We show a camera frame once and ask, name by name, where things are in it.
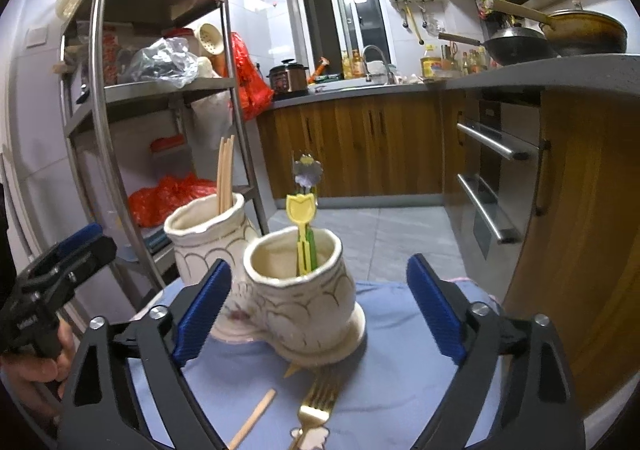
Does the grey kitchen countertop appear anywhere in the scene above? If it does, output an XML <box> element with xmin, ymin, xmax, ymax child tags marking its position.
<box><xmin>271</xmin><ymin>51</ymin><xmax>640</xmax><ymax>104</ymax></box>

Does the person's left hand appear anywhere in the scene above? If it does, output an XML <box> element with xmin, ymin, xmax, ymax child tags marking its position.
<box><xmin>0</xmin><ymin>316</ymin><xmax>77</xmax><ymax>415</ymax></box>

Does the orange snack packet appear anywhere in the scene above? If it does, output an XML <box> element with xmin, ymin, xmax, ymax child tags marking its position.
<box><xmin>306</xmin><ymin>55</ymin><xmax>333</xmax><ymax>84</ymax></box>

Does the yellow tulip plastic utensil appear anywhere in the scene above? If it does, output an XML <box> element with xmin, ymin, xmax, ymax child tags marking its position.
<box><xmin>286</xmin><ymin>194</ymin><xmax>319</xmax><ymax>277</ymax></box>

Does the red crumpled plastic bag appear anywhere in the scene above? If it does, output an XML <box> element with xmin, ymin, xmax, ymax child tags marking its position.
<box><xmin>128</xmin><ymin>174</ymin><xmax>219</xmax><ymax>229</ymax></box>

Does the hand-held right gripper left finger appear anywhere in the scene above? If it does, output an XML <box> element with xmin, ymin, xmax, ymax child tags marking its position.
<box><xmin>57</xmin><ymin>258</ymin><xmax>232</xmax><ymax>450</ymax></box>

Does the yellow cooking oil bottle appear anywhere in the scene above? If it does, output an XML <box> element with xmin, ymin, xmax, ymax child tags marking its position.
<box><xmin>419</xmin><ymin>44</ymin><xmax>444</xmax><ymax>79</ymax></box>

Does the silver fork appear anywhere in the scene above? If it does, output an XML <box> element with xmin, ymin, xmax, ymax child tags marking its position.
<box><xmin>291</xmin><ymin>150</ymin><xmax>324</xmax><ymax>198</ymax></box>

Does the clear crumpled plastic bag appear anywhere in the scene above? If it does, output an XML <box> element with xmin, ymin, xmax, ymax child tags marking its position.
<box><xmin>126</xmin><ymin>36</ymin><xmax>199</xmax><ymax>89</ymax></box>

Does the red printed food package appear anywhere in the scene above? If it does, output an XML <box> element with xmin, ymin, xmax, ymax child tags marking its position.
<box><xmin>99</xmin><ymin>24</ymin><xmax>132</xmax><ymax>86</ymax></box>

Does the black wok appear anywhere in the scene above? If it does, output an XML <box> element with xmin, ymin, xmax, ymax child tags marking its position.
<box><xmin>438</xmin><ymin>26</ymin><xmax>559</xmax><ymax>67</ymax></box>

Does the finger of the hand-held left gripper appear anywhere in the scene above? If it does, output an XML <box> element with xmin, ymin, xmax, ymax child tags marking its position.
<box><xmin>45</xmin><ymin>235</ymin><xmax>119</xmax><ymax>303</ymax></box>
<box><xmin>27</xmin><ymin>223</ymin><xmax>105</xmax><ymax>278</ymax></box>

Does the electric pressure cooker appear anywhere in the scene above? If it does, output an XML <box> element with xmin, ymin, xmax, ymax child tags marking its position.
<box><xmin>265</xmin><ymin>58</ymin><xmax>309</xmax><ymax>99</ymax></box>

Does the red lidded plastic container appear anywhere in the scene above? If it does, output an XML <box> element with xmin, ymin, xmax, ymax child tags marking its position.
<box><xmin>149</xmin><ymin>134</ymin><xmax>194</xmax><ymax>182</ymax></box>

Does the metal shelf rack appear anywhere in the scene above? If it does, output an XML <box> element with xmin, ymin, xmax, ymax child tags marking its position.
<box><xmin>59</xmin><ymin>0</ymin><xmax>275</xmax><ymax>292</ymax></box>

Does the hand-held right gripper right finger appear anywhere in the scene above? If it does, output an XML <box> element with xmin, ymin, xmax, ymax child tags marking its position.
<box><xmin>405</xmin><ymin>252</ymin><xmax>587</xmax><ymax>450</ymax></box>

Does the cream plastic strainer ladle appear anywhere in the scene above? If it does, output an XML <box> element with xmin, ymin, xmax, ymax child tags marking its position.
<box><xmin>194</xmin><ymin>22</ymin><xmax>227</xmax><ymax>57</ymax></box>

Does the chrome sink faucet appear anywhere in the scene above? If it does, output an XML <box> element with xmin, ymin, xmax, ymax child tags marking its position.
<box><xmin>360</xmin><ymin>44</ymin><xmax>397</xmax><ymax>84</ymax></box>

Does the blue cartoon printed tablecloth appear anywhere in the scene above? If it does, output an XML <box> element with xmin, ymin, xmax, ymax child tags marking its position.
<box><xmin>127</xmin><ymin>277</ymin><xmax>501</xmax><ymax>450</ymax></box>

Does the row of seasoning bottles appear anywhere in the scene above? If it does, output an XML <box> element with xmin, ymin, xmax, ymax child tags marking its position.
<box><xmin>440</xmin><ymin>44</ymin><xmax>490</xmax><ymax>77</ymax></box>

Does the wooden kitchen cabinet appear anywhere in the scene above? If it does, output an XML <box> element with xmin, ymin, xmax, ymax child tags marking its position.
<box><xmin>256</xmin><ymin>80</ymin><xmax>640</xmax><ymax>433</ymax></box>

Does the brass coloured cooking pot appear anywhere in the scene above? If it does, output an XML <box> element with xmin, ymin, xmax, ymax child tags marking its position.
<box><xmin>491</xmin><ymin>0</ymin><xmax>629</xmax><ymax>57</ymax></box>

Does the wooden chopstick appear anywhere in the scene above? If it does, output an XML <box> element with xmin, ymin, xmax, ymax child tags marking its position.
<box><xmin>222</xmin><ymin>136</ymin><xmax>231</xmax><ymax>212</ymax></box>
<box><xmin>226</xmin><ymin>133</ymin><xmax>236</xmax><ymax>209</ymax></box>
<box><xmin>216</xmin><ymin>137</ymin><xmax>225</xmax><ymax>214</ymax></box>
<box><xmin>227</xmin><ymin>388</ymin><xmax>277</xmax><ymax>450</ymax></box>

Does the kitchen window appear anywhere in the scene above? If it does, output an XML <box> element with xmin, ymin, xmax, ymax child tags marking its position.
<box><xmin>289</xmin><ymin>0</ymin><xmax>394</xmax><ymax>80</ymax></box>

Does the white plastic bag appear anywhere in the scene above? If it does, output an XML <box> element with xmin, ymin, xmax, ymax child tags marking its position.
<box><xmin>189</xmin><ymin>89</ymin><xmax>234</xmax><ymax>147</ymax></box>

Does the white floral ceramic utensil holder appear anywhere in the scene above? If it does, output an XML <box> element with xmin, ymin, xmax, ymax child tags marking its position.
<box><xmin>164</xmin><ymin>191</ymin><xmax>367</xmax><ymax>365</ymax></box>

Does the gold fork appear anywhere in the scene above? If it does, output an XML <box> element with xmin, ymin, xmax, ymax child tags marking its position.
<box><xmin>287</xmin><ymin>369</ymin><xmax>347</xmax><ymax>450</ymax></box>

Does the red hanging plastic bag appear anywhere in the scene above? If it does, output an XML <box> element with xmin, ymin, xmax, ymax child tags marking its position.
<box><xmin>229</xmin><ymin>31</ymin><xmax>275</xmax><ymax>122</ymax></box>

